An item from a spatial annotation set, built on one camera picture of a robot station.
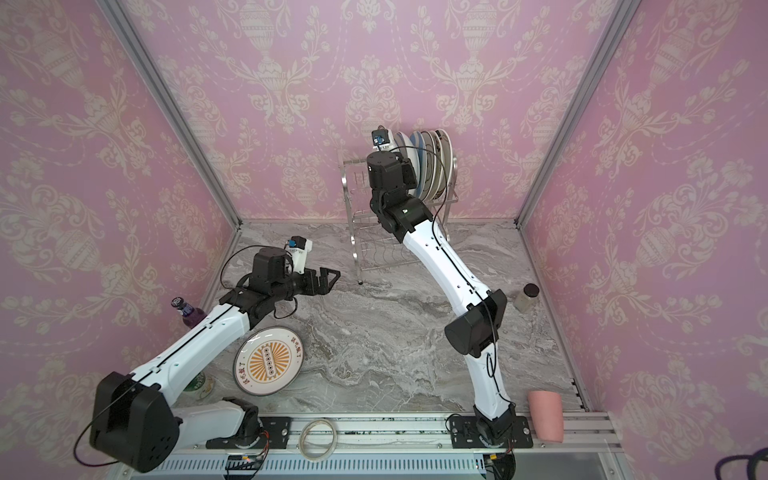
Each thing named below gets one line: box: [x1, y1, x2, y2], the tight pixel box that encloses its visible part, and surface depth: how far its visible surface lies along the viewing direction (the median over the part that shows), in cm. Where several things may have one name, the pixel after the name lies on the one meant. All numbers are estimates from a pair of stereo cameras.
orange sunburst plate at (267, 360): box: [232, 326, 305, 397], surface depth 87 cm
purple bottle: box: [171, 296, 207, 329], surface depth 80 cm
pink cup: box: [528, 390, 565, 443], surface depth 74 cm
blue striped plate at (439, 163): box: [429, 130, 444, 201], surface depth 79 cm
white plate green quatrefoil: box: [433, 130, 448, 199], surface depth 79 cm
